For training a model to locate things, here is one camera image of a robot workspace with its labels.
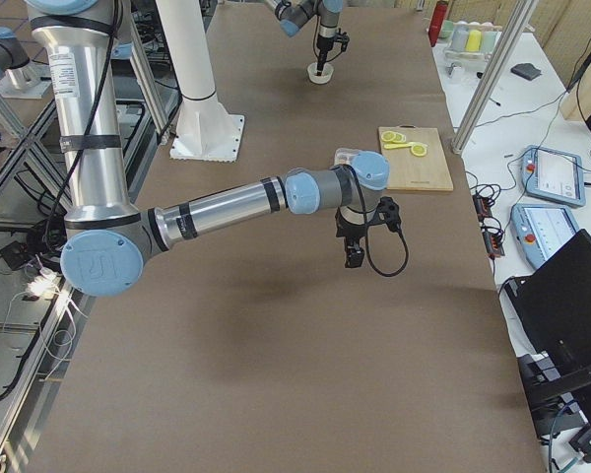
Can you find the clear plastic egg box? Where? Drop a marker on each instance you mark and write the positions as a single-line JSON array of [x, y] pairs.
[[345, 156]]

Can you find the white bowl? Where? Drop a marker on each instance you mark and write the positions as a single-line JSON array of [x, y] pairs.
[[320, 77]]

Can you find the wooden cutting board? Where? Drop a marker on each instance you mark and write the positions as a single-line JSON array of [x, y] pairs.
[[411, 173]]

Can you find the lemon slice top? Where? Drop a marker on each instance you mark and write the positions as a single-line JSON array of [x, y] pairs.
[[388, 136]]

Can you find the red bottle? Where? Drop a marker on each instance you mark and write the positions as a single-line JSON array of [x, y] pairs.
[[437, 18]]

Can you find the lemon slice middle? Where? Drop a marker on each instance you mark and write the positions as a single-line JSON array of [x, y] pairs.
[[399, 138]]

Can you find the lemon slice by knife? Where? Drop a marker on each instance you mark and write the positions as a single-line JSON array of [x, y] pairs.
[[419, 149]]

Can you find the yellow plastic knife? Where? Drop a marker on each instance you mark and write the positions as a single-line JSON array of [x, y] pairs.
[[393, 146]]

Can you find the yellow cup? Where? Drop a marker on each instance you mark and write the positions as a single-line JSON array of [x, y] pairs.
[[474, 40]]

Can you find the teach pendant lower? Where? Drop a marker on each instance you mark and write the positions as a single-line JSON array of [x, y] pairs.
[[542, 229]]

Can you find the teach pendant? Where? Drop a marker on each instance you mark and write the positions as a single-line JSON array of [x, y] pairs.
[[553, 175], [542, 229]]

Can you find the teach pendant upper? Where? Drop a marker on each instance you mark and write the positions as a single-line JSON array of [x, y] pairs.
[[553, 175]]

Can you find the white camera stand base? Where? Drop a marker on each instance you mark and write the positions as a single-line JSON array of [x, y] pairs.
[[205, 130]]

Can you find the aluminium frame post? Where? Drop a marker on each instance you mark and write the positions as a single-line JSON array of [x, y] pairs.
[[508, 39]]

